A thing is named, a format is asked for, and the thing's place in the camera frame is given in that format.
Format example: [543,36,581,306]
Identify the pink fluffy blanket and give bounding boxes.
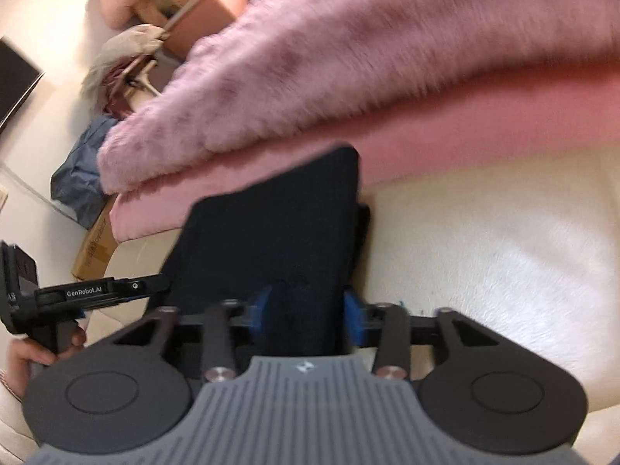
[97,0,620,195]

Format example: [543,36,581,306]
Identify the beige cloth pile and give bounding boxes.
[90,24,165,85]

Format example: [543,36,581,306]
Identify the pink velvet bed sheet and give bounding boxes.
[110,65,620,243]

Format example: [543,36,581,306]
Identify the maroon cloth pile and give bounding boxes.
[99,55,141,119]

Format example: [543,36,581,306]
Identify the person's left hand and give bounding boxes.
[7,330,88,400]

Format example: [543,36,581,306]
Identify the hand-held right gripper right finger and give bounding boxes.
[341,289,502,381]

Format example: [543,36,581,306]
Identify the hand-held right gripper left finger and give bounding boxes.
[112,285,274,382]

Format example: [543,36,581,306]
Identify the printed cardboard box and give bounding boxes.
[72,196,119,282]

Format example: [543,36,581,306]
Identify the black television screen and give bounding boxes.
[0,36,45,131]

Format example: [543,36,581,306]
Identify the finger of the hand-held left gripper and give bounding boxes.
[114,274,172,303]

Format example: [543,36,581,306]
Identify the cream leather bed frame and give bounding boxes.
[87,148,620,415]

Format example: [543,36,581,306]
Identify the black pants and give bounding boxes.
[160,143,371,357]

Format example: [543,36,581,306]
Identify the blue grey clothing pile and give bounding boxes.
[51,116,119,231]

